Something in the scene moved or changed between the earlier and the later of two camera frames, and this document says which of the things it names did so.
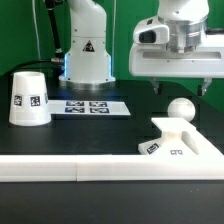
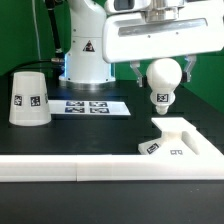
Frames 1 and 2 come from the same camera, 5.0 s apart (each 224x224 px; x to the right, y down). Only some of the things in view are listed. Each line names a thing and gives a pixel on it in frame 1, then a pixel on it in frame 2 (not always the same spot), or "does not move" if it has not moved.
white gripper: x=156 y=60 to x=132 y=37
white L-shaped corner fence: x=209 y=164 does not move
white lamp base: x=178 y=137 does not move
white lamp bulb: x=181 y=108 to x=163 y=77
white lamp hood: x=29 y=100 does not move
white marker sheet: x=87 y=108 does not move
